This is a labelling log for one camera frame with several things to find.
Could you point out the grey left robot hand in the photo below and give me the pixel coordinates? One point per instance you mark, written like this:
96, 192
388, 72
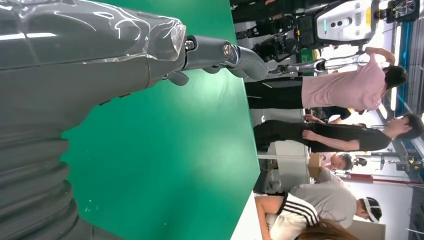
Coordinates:
82, 66

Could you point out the white cabinet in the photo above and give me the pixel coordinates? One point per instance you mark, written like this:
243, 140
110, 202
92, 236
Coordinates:
291, 165

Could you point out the brown cardboard box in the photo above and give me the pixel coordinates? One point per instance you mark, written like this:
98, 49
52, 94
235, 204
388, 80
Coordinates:
314, 164

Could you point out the person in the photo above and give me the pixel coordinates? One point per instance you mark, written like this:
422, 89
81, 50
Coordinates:
344, 136
324, 198
341, 162
334, 112
291, 218
338, 91

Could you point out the white black humanoid robot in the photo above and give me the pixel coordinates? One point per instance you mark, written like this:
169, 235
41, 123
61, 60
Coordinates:
344, 23

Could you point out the red pipe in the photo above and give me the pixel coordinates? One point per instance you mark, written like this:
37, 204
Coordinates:
364, 178

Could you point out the beige board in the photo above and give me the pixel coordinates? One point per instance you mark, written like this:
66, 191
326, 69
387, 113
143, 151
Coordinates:
367, 230

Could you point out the black yellow machine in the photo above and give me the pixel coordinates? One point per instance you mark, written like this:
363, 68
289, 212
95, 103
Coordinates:
410, 164

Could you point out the black camera on stand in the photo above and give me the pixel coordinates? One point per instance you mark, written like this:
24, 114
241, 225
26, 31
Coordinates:
360, 161

